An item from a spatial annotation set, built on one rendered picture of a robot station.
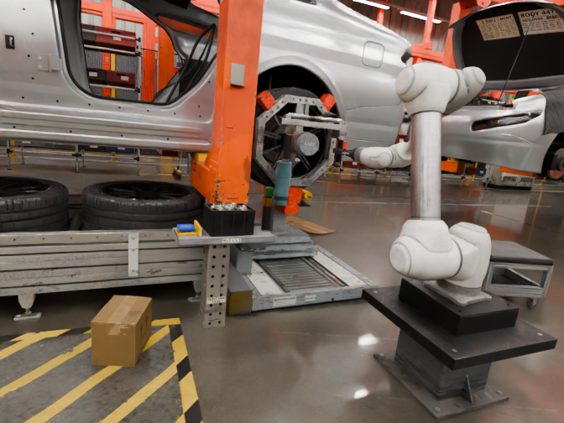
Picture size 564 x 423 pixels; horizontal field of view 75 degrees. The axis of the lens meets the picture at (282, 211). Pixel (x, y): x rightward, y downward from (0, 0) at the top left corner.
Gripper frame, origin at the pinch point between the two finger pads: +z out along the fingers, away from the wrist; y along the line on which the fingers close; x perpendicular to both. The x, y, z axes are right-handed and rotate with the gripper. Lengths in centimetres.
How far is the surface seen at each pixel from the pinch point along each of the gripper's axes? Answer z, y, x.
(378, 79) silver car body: 35, 48, 49
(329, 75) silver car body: 36, 8, 46
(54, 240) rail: -8, -144, -47
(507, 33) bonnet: 128, 287, 138
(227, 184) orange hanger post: -16, -71, -19
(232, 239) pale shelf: -38, -74, -39
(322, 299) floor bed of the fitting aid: -26, -15, -80
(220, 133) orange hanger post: -16, -76, 5
